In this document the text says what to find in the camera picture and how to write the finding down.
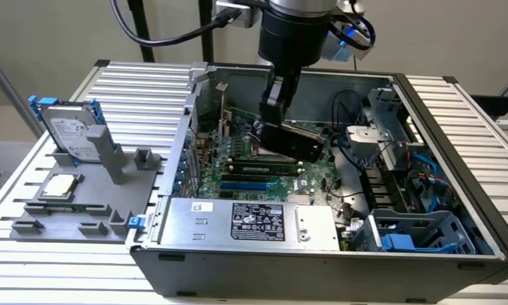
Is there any blue camera cable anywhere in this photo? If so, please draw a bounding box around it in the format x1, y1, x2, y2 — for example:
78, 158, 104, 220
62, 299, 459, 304
328, 14, 377, 50

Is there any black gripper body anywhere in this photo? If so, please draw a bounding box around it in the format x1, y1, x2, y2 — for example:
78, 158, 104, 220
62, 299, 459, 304
256, 8, 333, 96

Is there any black box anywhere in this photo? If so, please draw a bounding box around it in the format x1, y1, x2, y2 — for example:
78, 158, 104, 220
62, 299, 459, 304
468, 93, 508, 118

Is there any blue hard disk carrier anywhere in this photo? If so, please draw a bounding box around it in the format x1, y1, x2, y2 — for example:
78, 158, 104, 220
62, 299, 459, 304
26, 94, 108, 166

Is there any black open PC case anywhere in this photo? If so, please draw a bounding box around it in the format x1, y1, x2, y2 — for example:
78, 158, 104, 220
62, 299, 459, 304
129, 61, 508, 299

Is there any green RAM stick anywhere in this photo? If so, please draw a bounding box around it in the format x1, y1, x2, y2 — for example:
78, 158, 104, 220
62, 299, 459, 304
41, 204, 108, 213

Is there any black stand pole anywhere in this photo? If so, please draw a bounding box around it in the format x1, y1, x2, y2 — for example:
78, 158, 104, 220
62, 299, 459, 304
125, 0, 156, 63
197, 0, 216, 64

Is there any black expansion slot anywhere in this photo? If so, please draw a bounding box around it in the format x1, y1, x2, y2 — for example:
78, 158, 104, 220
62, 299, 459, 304
218, 172, 282, 182

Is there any aluminium frame pole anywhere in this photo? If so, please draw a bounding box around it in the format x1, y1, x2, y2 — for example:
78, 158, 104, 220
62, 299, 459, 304
0, 40, 44, 138

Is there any grey parts rack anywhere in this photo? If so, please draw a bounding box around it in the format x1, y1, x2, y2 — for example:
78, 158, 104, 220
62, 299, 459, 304
8, 125, 170, 245

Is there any blue case latch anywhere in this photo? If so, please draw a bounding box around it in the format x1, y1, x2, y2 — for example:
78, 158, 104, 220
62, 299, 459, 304
126, 215, 148, 230

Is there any black graphics card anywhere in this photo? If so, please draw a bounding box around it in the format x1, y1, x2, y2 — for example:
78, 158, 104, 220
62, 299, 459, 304
253, 119, 328, 165

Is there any silver hard disk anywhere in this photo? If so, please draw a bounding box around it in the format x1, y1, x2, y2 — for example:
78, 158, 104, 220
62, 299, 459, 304
40, 106, 102, 163

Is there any black looped wire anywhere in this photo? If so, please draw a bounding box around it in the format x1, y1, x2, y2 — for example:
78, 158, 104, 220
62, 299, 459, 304
331, 90, 369, 130

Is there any silver expansion bracket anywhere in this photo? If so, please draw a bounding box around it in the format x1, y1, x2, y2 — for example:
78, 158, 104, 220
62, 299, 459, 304
214, 81, 233, 142

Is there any silver cable connector mount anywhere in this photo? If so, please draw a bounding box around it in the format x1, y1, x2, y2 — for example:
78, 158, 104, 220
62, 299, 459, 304
214, 0, 264, 29

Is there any blue wire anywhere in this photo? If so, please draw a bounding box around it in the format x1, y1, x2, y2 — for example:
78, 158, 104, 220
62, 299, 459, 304
408, 151, 455, 214

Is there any silver CPU chip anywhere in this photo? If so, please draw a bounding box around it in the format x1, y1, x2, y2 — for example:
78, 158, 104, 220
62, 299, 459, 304
40, 173, 82, 197

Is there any green motherboard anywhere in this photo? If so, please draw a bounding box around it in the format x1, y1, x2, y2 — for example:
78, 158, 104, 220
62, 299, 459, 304
193, 106, 368, 225

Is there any black installed RAM stick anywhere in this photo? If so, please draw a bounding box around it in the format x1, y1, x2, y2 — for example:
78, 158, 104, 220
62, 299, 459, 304
226, 158, 300, 177

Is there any blue expansion slot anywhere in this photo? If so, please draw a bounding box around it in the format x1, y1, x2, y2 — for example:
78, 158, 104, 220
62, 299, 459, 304
218, 180, 281, 191

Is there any silver metal drive cage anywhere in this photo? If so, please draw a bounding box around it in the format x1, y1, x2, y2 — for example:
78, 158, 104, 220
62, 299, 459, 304
344, 86, 427, 174

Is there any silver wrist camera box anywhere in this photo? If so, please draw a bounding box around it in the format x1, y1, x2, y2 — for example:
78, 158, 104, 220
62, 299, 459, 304
321, 0, 379, 63

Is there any silver power supply unit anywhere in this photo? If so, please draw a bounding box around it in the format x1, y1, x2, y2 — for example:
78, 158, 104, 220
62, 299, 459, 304
156, 196, 340, 252

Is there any thick black cable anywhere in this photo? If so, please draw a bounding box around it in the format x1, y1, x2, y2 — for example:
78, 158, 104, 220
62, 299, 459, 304
109, 0, 242, 48

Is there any blue grey disk bay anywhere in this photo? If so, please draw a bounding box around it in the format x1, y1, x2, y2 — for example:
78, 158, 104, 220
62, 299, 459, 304
349, 208, 480, 256

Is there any CPU socket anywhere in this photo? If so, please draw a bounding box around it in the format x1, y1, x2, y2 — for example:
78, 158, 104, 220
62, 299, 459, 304
240, 132, 300, 161

